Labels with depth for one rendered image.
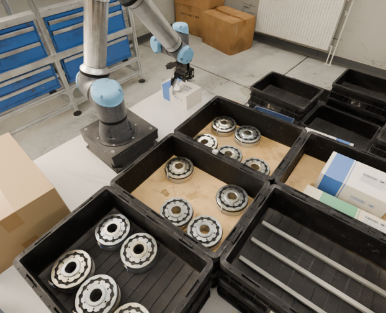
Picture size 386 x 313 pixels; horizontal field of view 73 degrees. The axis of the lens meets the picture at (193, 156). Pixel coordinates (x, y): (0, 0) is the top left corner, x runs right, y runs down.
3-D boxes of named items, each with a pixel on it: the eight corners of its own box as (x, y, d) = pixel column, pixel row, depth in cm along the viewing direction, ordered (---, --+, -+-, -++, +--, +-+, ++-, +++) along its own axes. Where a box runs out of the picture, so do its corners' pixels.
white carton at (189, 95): (162, 97, 153) (160, 83, 147) (176, 89, 159) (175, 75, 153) (187, 110, 144) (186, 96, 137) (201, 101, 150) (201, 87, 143)
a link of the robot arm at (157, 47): (161, 41, 111) (182, 35, 116) (147, 33, 117) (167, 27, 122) (163, 59, 117) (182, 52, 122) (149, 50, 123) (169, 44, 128)
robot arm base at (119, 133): (94, 129, 117) (88, 111, 110) (125, 117, 124) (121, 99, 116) (108, 148, 109) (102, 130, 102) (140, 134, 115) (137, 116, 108)
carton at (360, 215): (295, 207, 84) (300, 197, 79) (302, 195, 87) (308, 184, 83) (378, 251, 73) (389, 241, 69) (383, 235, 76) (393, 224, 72)
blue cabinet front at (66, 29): (69, 82, 243) (42, 17, 203) (131, 56, 279) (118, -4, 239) (70, 84, 242) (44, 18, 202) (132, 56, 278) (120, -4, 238)
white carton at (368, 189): (311, 190, 88) (320, 172, 82) (324, 169, 95) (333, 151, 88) (377, 222, 79) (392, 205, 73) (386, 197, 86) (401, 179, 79)
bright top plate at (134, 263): (113, 257, 71) (112, 256, 71) (136, 228, 77) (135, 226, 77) (143, 276, 67) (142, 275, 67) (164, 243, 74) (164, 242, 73)
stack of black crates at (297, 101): (241, 136, 211) (249, 87, 179) (262, 119, 226) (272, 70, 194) (287, 160, 192) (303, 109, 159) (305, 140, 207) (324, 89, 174)
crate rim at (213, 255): (108, 187, 82) (107, 182, 80) (171, 136, 98) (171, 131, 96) (216, 265, 64) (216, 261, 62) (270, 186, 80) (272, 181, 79)
